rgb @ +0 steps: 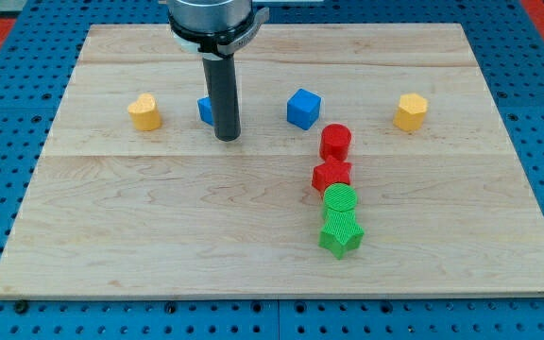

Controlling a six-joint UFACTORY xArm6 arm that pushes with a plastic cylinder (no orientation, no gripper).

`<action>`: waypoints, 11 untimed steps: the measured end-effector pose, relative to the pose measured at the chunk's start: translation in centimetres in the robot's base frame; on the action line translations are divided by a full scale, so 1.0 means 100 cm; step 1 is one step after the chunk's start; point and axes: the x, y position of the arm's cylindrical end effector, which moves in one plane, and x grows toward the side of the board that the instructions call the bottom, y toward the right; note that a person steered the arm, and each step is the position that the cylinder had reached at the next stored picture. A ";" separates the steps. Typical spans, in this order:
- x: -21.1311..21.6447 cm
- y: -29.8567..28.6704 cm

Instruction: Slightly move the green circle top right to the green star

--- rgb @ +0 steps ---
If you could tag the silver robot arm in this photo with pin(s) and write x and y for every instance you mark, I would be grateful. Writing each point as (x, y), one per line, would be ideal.
(215, 30)

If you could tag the red star block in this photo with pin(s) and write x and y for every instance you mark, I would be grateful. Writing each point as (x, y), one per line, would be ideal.
(329, 172)

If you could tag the green cylinder block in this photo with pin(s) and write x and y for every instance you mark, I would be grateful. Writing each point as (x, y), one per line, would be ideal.
(338, 197)

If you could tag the red cylinder block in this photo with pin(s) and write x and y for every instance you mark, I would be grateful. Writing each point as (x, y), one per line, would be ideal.
(335, 141)

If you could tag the green star block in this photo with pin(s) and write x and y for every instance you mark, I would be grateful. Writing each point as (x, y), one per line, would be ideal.
(340, 233)

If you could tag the blue block behind rod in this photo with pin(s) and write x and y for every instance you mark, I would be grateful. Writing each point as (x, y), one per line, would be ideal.
(205, 110)

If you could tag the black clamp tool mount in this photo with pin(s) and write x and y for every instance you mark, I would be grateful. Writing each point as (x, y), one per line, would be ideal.
(215, 33)

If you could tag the yellow hexagon block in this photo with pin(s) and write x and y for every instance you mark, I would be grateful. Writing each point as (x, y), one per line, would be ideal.
(411, 111)

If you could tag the blue cube block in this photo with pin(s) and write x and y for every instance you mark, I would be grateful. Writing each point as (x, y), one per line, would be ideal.
(303, 109)

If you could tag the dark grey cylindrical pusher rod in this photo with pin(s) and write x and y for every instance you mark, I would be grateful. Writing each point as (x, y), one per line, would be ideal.
(222, 92)

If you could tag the yellow heart block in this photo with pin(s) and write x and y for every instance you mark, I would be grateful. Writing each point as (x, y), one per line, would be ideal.
(144, 113)

